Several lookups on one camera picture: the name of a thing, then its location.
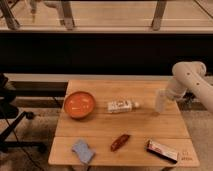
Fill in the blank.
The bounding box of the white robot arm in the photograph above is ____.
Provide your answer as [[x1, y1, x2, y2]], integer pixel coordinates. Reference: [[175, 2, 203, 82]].
[[165, 61, 213, 113]]

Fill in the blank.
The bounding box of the orange ceramic bowl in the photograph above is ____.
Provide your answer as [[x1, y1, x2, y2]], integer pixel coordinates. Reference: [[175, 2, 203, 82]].
[[64, 91, 96, 119]]

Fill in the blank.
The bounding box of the white plastic bottle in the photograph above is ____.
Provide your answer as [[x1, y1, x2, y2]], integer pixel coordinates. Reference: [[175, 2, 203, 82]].
[[107, 100, 140, 113]]

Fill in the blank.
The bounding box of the red white snack box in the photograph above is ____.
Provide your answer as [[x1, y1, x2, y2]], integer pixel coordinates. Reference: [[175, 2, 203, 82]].
[[146, 139, 179, 164]]

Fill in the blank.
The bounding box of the dark red chili pepper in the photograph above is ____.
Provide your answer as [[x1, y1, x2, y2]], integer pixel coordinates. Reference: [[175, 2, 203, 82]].
[[110, 134, 130, 152]]

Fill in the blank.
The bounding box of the wooden table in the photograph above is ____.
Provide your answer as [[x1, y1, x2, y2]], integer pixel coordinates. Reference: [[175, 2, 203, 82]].
[[49, 80, 199, 167]]

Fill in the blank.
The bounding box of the blue folded cloth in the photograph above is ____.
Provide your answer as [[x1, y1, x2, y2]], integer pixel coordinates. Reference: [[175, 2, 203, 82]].
[[72, 139, 95, 164]]

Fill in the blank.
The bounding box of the black office chair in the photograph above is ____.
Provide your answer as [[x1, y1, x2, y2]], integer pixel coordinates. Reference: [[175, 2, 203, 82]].
[[0, 73, 48, 154]]

